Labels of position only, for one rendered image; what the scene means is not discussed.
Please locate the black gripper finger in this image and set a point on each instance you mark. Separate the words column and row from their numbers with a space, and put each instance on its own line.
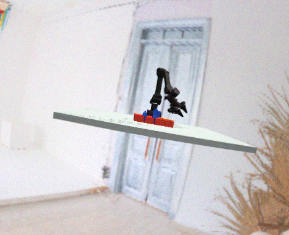
column 179, row 113
column 184, row 108

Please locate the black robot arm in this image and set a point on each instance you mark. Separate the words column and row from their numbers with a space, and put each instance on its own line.
column 172, row 92

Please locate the blue micro servo with orange cable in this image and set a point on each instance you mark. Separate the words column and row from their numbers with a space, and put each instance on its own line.
column 157, row 113

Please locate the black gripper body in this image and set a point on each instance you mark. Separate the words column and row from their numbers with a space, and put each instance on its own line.
column 176, row 105

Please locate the red flat deck plate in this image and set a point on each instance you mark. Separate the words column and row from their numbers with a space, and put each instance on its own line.
column 152, row 120

